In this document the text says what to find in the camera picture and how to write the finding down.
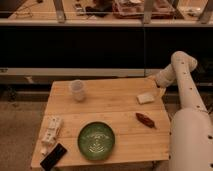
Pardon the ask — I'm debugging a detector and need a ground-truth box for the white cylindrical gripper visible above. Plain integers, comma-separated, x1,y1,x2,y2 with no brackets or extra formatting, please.
155,64,175,98

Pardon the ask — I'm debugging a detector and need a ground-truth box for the green ceramic bowl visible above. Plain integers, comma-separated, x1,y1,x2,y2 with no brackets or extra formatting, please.
77,121,115,161

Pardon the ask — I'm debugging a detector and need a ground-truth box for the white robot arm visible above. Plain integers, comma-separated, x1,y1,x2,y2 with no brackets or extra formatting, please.
155,51,213,171

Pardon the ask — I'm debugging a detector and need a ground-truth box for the wooden table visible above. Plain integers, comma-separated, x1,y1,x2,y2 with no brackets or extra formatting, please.
40,78,170,171

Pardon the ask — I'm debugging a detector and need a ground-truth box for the clutter tray on shelf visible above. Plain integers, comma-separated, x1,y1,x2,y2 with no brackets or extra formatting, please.
112,0,175,18

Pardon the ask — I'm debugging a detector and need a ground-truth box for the white packaged snack bar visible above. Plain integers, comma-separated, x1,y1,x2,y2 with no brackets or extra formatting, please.
41,117,63,146

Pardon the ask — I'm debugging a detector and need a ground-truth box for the black remote control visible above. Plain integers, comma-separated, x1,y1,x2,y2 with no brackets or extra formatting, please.
40,143,67,171

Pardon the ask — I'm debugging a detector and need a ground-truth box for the long workbench shelf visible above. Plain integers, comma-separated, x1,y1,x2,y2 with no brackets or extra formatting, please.
0,0,213,84

